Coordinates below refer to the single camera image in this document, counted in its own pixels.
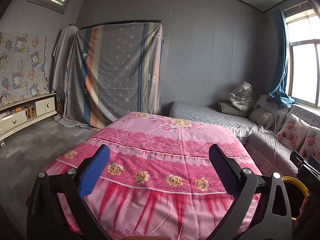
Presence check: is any yellow rimmed trash bin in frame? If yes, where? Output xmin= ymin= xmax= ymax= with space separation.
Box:
xmin=282 ymin=176 xmax=309 ymax=221

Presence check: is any right hand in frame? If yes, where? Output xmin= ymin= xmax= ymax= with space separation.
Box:
xmin=292 ymin=194 xmax=319 ymax=240

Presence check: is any baby print pillow right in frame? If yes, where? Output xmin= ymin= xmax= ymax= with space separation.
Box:
xmin=299 ymin=127 xmax=320 ymax=161

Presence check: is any baby print pillow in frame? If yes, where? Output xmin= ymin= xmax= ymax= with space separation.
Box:
xmin=276 ymin=114 xmax=310 ymax=151
xmin=299 ymin=127 xmax=320 ymax=161

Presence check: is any grey quilted sofa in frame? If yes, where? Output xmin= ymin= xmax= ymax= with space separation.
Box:
xmin=169 ymin=95 xmax=320 ymax=179

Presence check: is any baby print pillow left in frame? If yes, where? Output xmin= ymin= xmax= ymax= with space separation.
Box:
xmin=276 ymin=114 xmax=310 ymax=151

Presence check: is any grey cushion pile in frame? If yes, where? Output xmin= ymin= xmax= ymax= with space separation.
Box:
xmin=248 ymin=95 xmax=291 ymax=133

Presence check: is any blue curtain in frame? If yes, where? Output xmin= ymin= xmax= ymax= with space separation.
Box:
xmin=267 ymin=9 xmax=296 ymax=108

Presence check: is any silver plastic bag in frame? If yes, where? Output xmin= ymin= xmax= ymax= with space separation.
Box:
xmin=229 ymin=81 xmax=255 ymax=112

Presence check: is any pink floral table cloth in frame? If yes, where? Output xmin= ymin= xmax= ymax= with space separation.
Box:
xmin=46 ymin=112 xmax=259 ymax=239

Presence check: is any grey bolster pillow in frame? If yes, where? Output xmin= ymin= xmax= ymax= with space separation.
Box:
xmin=215 ymin=102 xmax=248 ymax=117

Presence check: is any white tv cabinet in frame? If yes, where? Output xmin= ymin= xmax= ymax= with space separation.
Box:
xmin=1 ymin=93 xmax=57 ymax=148

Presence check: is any striped grey drape cloth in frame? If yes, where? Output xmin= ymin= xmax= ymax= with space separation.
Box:
xmin=52 ymin=22 xmax=163 ymax=128

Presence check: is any white charging cable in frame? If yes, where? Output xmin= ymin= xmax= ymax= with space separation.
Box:
xmin=272 ymin=115 xmax=279 ymax=165

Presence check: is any cartoon wall poster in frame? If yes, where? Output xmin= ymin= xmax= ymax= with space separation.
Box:
xmin=0 ymin=32 xmax=49 ymax=107

